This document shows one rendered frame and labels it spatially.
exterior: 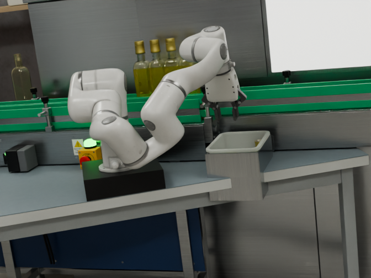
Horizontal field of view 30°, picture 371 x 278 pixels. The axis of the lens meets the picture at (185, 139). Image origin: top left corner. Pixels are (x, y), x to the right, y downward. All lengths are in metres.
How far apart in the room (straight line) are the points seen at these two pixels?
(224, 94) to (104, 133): 0.45
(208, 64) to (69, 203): 0.60
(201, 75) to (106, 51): 0.87
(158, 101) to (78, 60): 0.98
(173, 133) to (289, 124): 0.60
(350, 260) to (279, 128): 0.51
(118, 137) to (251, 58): 0.83
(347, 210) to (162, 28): 0.94
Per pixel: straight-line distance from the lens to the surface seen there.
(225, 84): 2.11
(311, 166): 2.23
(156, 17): 2.61
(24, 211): 2.14
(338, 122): 2.35
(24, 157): 2.54
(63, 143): 2.55
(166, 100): 1.86
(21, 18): 5.37
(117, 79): 2.11
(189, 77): 1.91
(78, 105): 2.03
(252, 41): 2.52
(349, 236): 2.41
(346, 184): 2.34
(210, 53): 1.94
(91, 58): 2.76
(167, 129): 1.87
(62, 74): 2.83
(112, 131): 1.84
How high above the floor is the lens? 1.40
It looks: 14 degrees down
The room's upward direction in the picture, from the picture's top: 7 degrees counter-clockwise
